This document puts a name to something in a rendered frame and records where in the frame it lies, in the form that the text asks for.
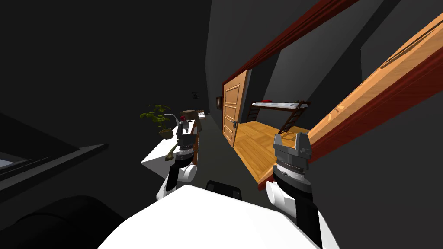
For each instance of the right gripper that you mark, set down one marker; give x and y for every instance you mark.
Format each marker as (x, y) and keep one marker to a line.
(292, 158)

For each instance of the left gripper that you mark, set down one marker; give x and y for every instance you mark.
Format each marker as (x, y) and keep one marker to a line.
(187, 141)

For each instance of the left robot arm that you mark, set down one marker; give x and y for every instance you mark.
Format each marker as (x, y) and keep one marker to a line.
(187, 173)

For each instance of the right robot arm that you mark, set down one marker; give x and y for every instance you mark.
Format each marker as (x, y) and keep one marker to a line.
(304, 211)

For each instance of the green potted plant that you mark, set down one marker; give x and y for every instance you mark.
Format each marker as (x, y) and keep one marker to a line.
(157, 119)

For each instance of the dark bunk bed with ladder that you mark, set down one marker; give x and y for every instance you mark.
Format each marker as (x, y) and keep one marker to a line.
(280, 105)

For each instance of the white desk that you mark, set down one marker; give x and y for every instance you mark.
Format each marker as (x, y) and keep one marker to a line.
(155, 159)

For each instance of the panelled wooden door leaf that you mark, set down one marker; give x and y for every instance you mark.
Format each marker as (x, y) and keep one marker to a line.
(232, 110)

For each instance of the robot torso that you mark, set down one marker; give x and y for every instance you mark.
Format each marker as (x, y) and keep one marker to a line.
(214, 221)

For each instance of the plain wooden door leaf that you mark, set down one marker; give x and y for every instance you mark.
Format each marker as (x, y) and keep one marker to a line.
(380, 81)

